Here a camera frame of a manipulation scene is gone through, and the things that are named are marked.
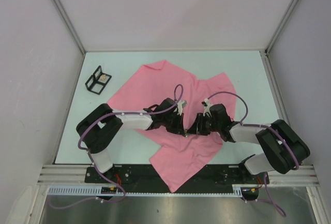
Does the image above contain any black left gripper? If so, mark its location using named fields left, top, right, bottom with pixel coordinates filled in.
left=162, top=111, right=185, bottom=136

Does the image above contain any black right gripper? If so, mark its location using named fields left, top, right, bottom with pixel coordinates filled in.
left=187, top=112, right=220, bottom=136

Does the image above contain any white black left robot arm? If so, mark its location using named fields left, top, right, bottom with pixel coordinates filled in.
left=76, top=98, right=187, bottom=183

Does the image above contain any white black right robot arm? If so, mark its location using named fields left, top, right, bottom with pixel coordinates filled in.
left=187, top=99, right=310, bottom=183

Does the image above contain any pink t-shirt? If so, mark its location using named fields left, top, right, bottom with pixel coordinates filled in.
left=108, top=61, right=236, bottom=192

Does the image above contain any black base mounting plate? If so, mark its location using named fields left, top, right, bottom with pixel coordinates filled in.
left=84, top=164, right=264, bottom=192

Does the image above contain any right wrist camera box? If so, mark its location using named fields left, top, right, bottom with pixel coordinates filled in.
left=202, top=98, right=213, bottom=116

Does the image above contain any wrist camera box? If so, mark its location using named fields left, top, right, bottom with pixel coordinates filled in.
left=177, top=100, right=187, bottom=115
left=202, top=98, right=213, bottom=116

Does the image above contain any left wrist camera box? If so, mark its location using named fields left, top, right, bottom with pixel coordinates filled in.
left=177, top=100, right=187, bottom=115

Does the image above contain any black wire frame box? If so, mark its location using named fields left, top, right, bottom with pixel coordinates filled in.
left=85, top=65, right=112, bottom=95

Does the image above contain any white slotted cable duct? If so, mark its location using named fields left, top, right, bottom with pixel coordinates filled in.
left=48, top=185, right=258, bottom=197

